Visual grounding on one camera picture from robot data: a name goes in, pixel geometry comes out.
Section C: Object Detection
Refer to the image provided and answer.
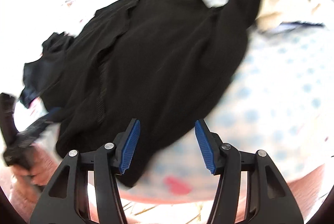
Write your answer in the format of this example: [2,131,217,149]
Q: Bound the pink quilted bed sheet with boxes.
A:
[8,167,330,224]

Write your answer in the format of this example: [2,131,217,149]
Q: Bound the dark navy garment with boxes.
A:
[19,32,76,110]

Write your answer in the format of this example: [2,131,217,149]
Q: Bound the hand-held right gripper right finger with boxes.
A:
[194,119,305,224]

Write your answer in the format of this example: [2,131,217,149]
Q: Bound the black fleece jacket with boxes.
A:
[39,0,319,188]

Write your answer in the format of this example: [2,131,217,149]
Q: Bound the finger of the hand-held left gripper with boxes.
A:
[16,108,63,147]

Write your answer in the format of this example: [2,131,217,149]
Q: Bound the blue checked printed blanket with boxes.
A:
[0,0,334,214]

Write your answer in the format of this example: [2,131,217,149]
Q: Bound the cream folded garment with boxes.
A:
[254,0,334,31]

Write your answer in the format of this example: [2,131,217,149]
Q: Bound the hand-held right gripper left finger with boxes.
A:
[29,118,141,224]

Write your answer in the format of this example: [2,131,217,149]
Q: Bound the person's left hand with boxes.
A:
[12,149,56,187]

